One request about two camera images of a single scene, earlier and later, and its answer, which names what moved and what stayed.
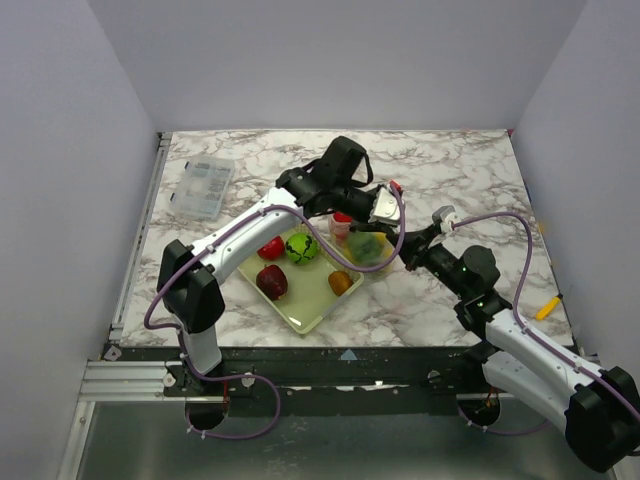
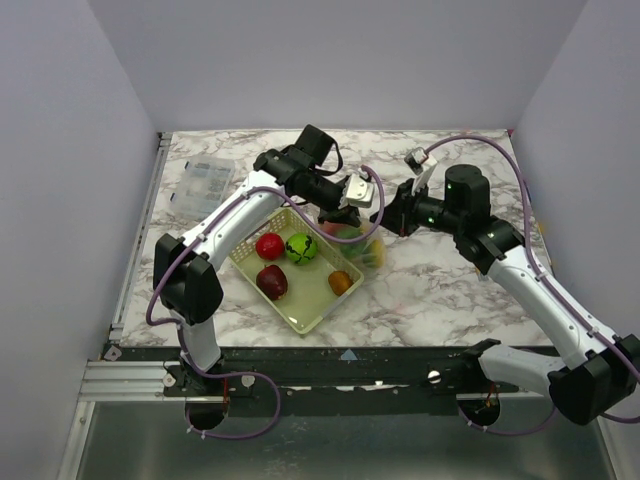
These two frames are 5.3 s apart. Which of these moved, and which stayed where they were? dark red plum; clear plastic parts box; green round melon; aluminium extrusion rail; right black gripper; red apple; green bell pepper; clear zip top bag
Moved: green bell pepper; right black gripper; clear zip top bag
Stayed: clear plastic parts box; green round melon; aluminium extrusion rail; red apple; dark red plum
